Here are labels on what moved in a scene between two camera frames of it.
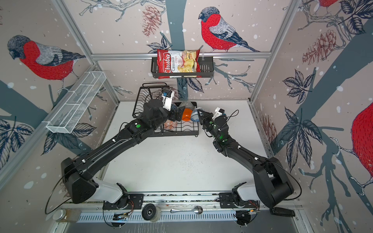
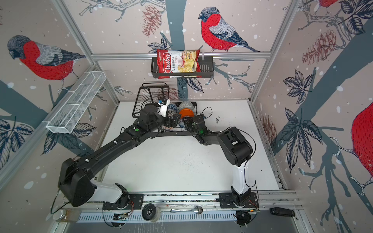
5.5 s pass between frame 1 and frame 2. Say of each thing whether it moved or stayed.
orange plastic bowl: stayed
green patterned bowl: stayed
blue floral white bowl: moved
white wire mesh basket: stayed
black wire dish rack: stayed
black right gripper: moved
